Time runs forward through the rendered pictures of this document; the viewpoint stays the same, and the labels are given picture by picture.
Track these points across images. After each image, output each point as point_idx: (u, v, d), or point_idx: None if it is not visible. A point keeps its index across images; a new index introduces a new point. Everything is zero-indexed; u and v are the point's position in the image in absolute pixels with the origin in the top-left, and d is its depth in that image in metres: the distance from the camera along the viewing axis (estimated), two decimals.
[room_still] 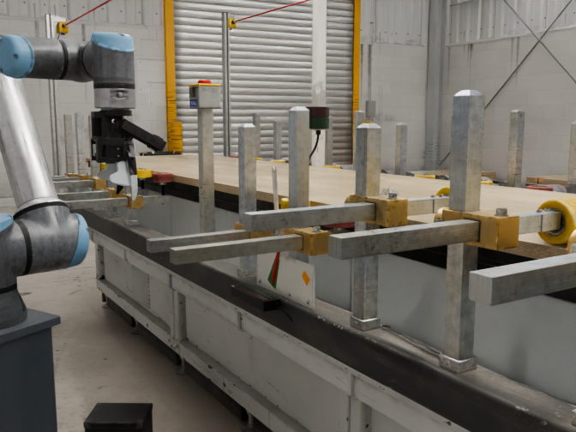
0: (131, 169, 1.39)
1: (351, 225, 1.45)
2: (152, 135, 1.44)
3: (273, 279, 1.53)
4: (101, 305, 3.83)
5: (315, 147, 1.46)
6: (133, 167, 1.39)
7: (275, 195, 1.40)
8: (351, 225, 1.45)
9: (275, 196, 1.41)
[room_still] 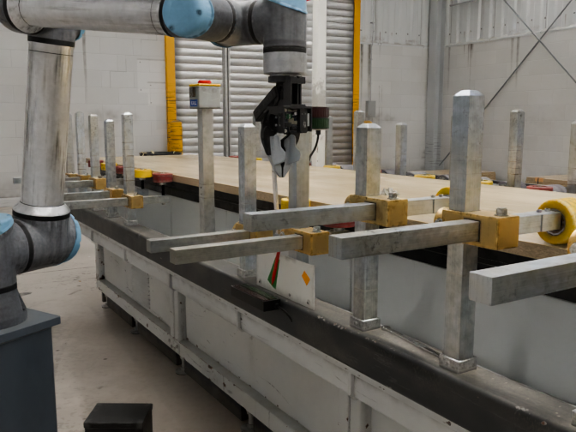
0: None
1: (351, 225, 1.45)
2: None
3: (273, 279, 1.53)
4: (101, 305, 3.83)
5: (315, 147, 1.46)
6: None
7: (275, 195, 1.40)
8: (351, 225, 1.45)
9: (275, 196, 1.41)
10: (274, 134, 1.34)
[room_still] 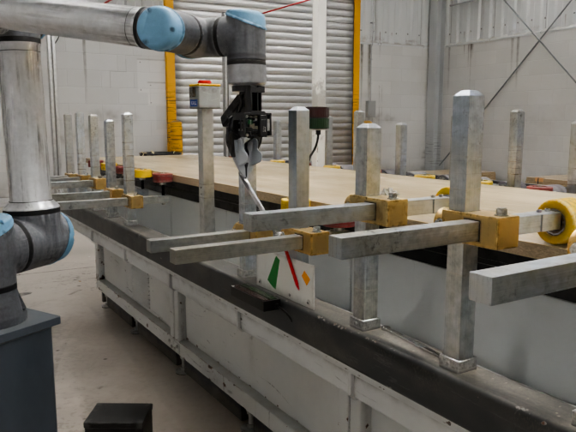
0: None
1: (351, 225, 1.45)
2: None
3: (297, 282, 1.44)
4: (101, 305, 3.83)
5: (315, 147, 1.46)
6: (257, 149, 1.52)
7: (253, 194, 1.49)
8: (351, 225, 1.45)
9: (254, 195, 1.49)
10: (238, 138, 1.48)
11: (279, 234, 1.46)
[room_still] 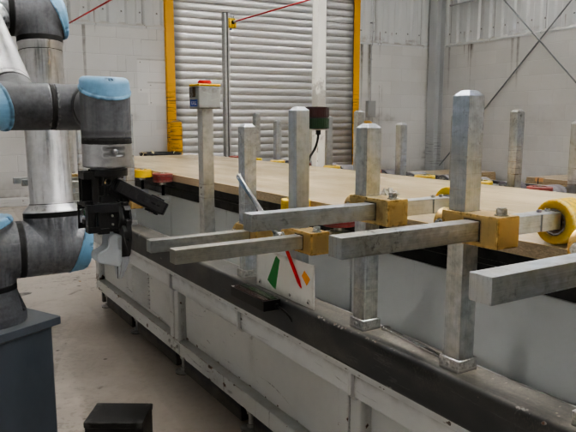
0: (124, 249, 1.18)
1: (351, 225, 1.45)
2: (152, 197, 1.20)
3: (299, 280, 1.43)
4: (101, 305, 3.83)
5: (315, 147, 1.46)
6: (127, 249, 1.18)
7: (251, 195, 1.50)
8: (351, 225, 1.45)
9: (252, 196, 1.50)
10: None
11: (279, 234, 1.46)
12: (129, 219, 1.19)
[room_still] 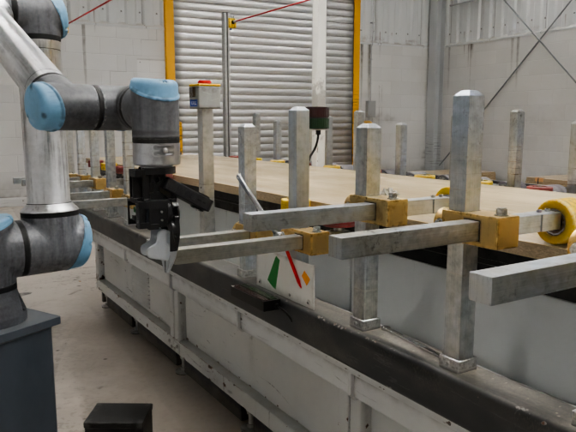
0: (172, 244, 1.23)
1: (351, 225, 1.45)
2: (198, 195, 1.25)
3: (299, 280, 1.43)
4: (101, 305, 3.83)
5: (315, 147, 1.46)
6: (175, 243, 1.23)
7: (251, 195, 1.50)
8: (351, 225, 1.45)
9: (252, 196, 1.50)
10: None
11: (279, 234, 1.46)
12: (177, 214, 1.23)
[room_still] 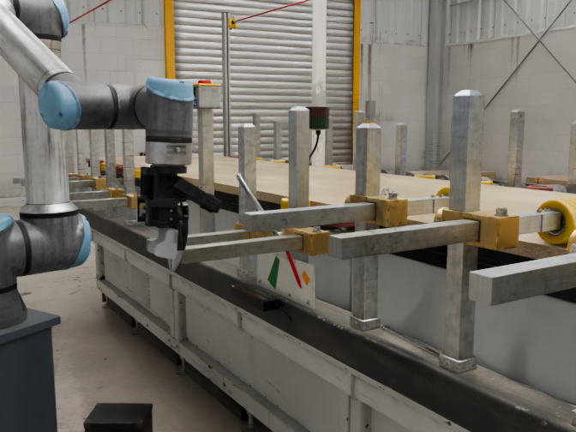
0: (180, 243, 1.24)
1: None
2: (207, 195, 1.26)
3: (299, 280, 1.43)
4: (101, 305, 3.83)
5: (315, 147, 1.46)
6: (183, 243, 1.23)
7: (251, 195, 1.50)
8: None
9: (252, 196, 1.50)
10: (171, 225, 1.27)
11: (279, 234, 1.46)
12: (186, 214, 1.24)
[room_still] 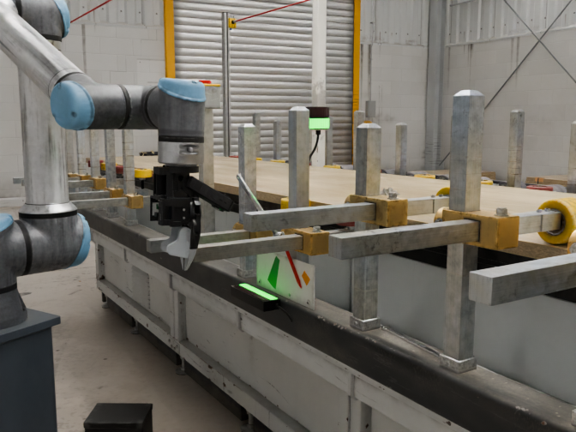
0: (193, 242, 1.25)
1: None
2: (219, 195, 1.27)
3: (299, 280, 1.43)
4: (101, 305, 3.83)
5: (315, 147, 1.46)
6: (195, 241, 1.25)
7: (251, 195, 1.50)
8: None
9: (252, 196, 1.50)
10: None
11: (279, 234, 1.46)
12: (199, 213, 1.26)
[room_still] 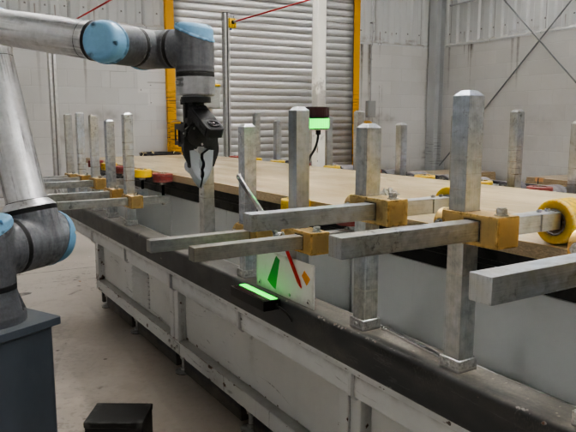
0: (187, 161, 1.48)
1: None
2: (200, 122, 1.42)
3: (299, 280, 1.43)
4: (101, 305, 3.83)
5: (315, 147, 1.46)
6: (186, 160, 1.48)
7: (251, 195, 1.50)
8: None
9: (252, 196, 1.50)
10: (206, 147, 1.50)
11: (279, 234, 1.46)
12: (192, 137, 1.47)
